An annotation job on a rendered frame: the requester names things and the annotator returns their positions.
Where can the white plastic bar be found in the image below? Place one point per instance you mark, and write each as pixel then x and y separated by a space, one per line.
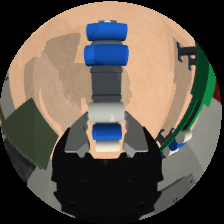
pixel 106 112
pixel 167 151
pixel 107 145
pixel 183 136

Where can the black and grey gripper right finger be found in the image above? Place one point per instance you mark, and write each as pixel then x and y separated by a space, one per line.
pixel 139 143

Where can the blue plastic bar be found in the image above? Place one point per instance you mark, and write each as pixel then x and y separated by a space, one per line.
pixel 106 31
pixel 106 54
pixel 174 145
pixel 107 132

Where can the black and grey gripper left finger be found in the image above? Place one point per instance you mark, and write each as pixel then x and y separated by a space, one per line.
pixel 74 143

